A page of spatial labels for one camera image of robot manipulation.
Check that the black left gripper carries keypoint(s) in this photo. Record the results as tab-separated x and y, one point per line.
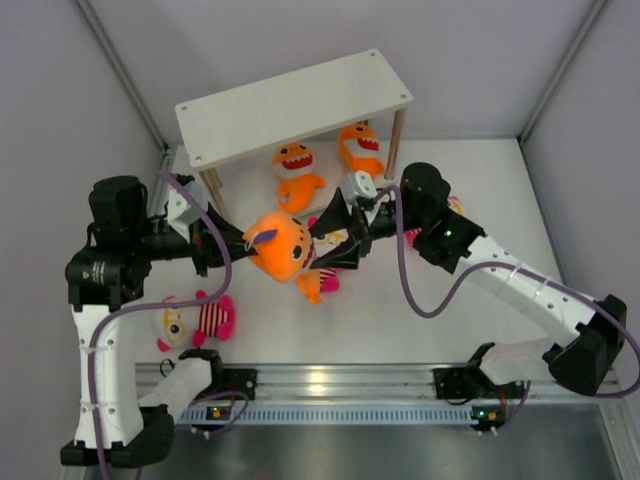
203	248

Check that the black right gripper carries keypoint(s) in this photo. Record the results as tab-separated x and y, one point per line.
347	254

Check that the orange shark plush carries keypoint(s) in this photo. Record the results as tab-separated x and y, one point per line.
359	146
294	165
283	249

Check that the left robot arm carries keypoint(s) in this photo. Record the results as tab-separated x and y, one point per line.
117	428

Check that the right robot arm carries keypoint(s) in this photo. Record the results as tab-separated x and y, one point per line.
584	335

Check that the white two-tier shelf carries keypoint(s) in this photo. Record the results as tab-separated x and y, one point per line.
228	126

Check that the white pink striped plush left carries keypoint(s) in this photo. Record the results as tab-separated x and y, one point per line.
192	326

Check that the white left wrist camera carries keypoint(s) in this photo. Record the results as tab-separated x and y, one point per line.
180	213

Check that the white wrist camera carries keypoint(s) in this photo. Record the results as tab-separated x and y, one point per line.
357	185
180	213

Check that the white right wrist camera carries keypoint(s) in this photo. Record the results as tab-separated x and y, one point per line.
357	185

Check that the aluminium mounting rail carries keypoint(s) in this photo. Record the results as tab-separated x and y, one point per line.
369	382

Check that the grey slotted cable duct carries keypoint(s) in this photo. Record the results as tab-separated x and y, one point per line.
398	414

